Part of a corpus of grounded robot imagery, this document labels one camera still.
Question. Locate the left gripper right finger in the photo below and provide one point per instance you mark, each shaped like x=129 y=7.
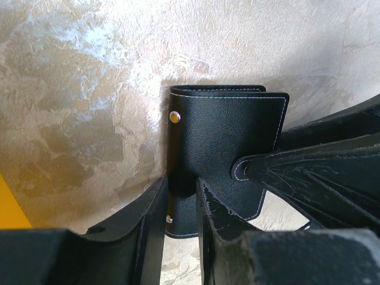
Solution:
x=328 y=170

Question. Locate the yellow plastic bin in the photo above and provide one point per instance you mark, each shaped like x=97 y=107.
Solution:
x=11 y=214

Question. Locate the black leather card holder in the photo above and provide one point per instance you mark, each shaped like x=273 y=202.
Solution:
x=213 y=131

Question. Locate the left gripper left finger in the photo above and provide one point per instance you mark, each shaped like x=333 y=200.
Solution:
x=126 y=248

